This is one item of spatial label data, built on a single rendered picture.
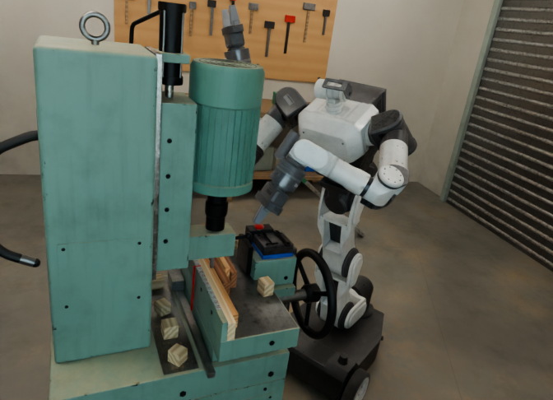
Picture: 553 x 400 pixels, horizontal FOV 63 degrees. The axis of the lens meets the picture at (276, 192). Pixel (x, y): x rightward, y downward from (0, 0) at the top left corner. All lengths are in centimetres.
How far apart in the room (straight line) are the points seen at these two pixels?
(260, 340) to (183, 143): 51
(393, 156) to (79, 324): 98
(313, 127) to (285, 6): 296
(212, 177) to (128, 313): 39
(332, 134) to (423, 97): 378
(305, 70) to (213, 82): 361
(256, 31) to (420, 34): 176
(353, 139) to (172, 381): 94
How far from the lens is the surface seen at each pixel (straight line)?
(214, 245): 121
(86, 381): 119
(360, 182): 131
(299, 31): 455
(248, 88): 104
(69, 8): 435
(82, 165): 99
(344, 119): 159
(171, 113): 102
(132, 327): 120
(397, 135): 151
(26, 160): 466
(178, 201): 109
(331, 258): 206
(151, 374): 119
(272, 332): 116
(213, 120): 105
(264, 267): 133
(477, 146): 481
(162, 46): 104
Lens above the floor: 162
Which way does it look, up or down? 21 degrees down
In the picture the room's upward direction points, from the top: 8 degrees clockwise
